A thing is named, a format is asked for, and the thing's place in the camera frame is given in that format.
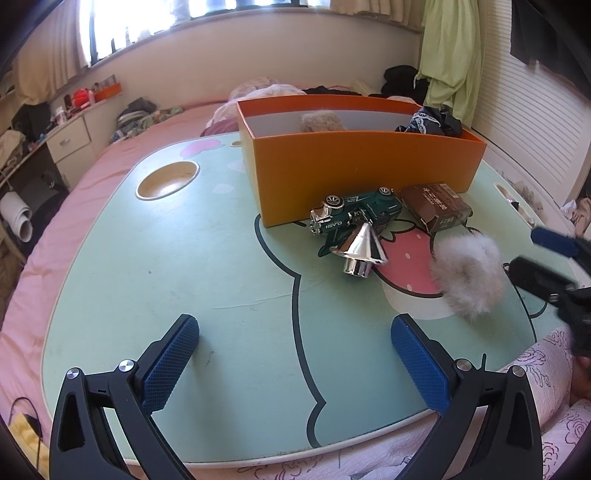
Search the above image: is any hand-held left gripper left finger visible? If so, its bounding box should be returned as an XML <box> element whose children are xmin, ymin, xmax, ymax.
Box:
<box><xmin>48</xmin><ymin>314</ymin><xmax>200</xmax><ymax>480</ymax></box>

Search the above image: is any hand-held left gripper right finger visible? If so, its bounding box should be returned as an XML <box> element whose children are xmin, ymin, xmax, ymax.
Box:
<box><xmin>390</xmin><ymin>314</ymin><xmax>543</xmax><ymax>480</ymax></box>

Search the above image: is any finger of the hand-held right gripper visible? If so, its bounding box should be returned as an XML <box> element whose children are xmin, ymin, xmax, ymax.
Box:
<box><xmin>530</xmin><ymin>225</ymin><xmax>591</xmax><ymax>261</ymax></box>
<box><xmin>508</xmin><ymin>256</ymin><xmax>581</xmax><ymax>304</ymax></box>

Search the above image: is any grey fluffy scrunchie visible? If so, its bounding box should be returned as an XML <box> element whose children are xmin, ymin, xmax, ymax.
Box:
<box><xmin>428</xmin><ymin>231</ymin><xmax>506</xmax><ymax>322</ymax></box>

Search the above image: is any silver metal funnel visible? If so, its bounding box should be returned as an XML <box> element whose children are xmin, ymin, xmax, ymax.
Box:
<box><xmin>330</xmin><ymin>220</ymin><xmax>391</xmax><ymax>280</ymax></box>

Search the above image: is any orange cardboard box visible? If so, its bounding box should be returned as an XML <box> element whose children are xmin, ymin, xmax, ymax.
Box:
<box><xmin>236</xmin><ymin>95</ymin><xmax>488</xmax><ymax>229</ymax></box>

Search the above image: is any person's right forearm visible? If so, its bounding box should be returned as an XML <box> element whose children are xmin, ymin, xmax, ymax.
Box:
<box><xmin>569</xmin><ymin>356</ymin><xmax>591</xmax><ymax>409</ymax></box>

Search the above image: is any green cartoon desktop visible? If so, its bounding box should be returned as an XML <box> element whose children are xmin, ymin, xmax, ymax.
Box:
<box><xmin>39</xmin><ymin>136</ymin><xmax>580</xmax><ymax>464</ymax></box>

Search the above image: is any pale crumpled cloth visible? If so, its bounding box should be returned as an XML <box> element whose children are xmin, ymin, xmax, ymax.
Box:
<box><xmin>563</xmin><ymin>198</ymin><xmax>591</xmax><ymax>236</ymax></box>

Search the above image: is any white floral quilt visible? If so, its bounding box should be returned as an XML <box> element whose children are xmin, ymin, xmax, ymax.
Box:
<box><xmin>124</xmin><ymin>325</ymin><xmax>591</xmax><ymax>480</ymax></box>

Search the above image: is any brown small box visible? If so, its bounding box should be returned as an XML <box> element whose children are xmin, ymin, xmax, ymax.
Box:
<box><xmin>399</xmin><ymin>182</ymin><xmax>474</xmax><ymax>233</ymax></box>

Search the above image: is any white slatted wardrobe door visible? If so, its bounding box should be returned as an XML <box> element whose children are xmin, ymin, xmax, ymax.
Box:
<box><xmin>471</xmin><ymin>0</ymin><xmax>591</xmax><ymax>204</ymax></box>

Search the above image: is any dark lace-trimmed cloth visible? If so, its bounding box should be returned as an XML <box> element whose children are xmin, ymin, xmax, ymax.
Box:
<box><xmin>394</xmin><ymin>105</ymin><xmax>465</xmax><ymax>138</ymax></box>

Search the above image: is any green toy car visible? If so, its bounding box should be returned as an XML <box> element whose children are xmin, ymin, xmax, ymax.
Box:
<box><xmin>309</xmin><ymin>187</ymin><xmax>404</xmax><ymax>257</ymax></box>

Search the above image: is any dark hanging cloth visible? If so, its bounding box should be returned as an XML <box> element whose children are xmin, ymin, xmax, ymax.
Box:
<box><xmin>510</xmin><ymin>0</ymin><xmax>573</xmax><ymax>70</ymax></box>

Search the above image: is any light green curtain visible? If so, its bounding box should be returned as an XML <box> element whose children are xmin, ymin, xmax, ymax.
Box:
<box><xmin>418</xmin><ymin>0</ymin><xmax>483</xmax><ymax>127</ymax></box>

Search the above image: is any white paper roll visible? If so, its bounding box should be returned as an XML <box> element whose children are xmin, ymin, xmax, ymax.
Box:
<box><xmin>0</xmin><ymin>190</ymin><xmax>34</xmax><ymax>243</ymax></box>

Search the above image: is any pink bed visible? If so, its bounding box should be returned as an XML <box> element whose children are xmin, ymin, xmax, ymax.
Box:
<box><xmin>0</xmin><ymin>99</ymin><xmax>241</xmax><ymax>437</ymax></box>

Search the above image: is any bunched black garment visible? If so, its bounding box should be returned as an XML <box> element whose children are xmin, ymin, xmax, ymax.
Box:
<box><xmin>382</xmin><ymin>65</ymin><xmax>423</xmax><ymax>100</ymax></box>

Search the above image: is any white drawer cabinet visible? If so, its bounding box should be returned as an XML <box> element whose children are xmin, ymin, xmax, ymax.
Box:
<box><xmin>46</xmin><ymin>113</ymin><xmax>95</xmax><ymax>176</ymax></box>

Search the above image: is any maroon cushion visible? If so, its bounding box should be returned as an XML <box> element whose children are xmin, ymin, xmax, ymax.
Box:
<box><xmin>201</xmin><ymin>117</ymin><xmax>241</xmax><ymax>137</ymax></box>

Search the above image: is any pile of mixed clothes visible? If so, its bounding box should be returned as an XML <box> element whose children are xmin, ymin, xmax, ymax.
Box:
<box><xmin>113</xmin><ymin>97</ymin><xmax>183</xmax><ymax>139</ymax></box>

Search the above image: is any beige plush toy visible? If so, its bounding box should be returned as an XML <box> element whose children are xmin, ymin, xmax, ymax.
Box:
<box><xmin>298</xmin><ymin>110</ymin><xmax>347</xmax><ymax>134</ymax></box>

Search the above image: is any long black garment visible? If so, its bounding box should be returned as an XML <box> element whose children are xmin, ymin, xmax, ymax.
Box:
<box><xmin>305</xmin><ymin>84</ymin><xmax>370</xmax><ymax>97</ymax></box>

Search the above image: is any orange shelf container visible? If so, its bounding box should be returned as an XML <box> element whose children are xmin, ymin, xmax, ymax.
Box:
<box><xmin>92</xmin><ymin>83</ymin><xmax>122</xmax><ymax>102</ymax></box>

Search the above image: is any black bag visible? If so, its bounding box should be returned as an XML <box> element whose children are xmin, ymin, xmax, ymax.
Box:
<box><xmin>11</xmin><ymin>102</ymin><xmax>51</xmax><ymax>134</ymax></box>

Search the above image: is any beige curtain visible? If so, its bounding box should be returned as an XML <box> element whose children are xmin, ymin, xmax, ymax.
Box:
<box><xmin>14</xmin><ymin>0</ymin><xmax>90</xmax><ymax>104</ymax></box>

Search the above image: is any window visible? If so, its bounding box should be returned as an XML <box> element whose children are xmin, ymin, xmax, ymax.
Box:
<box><xmin>78</xmin><ymin>0</ymin><xmax>333</xmax><ymax>65</ymax></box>

